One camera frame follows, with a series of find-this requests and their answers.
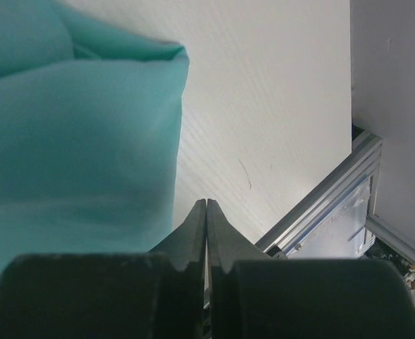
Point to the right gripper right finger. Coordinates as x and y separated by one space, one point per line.
226 246

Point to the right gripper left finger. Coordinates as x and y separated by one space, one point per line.
180 305

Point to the aluminium rail frame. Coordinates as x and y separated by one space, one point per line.
338 218

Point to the teal t shirt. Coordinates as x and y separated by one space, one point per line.
90 123

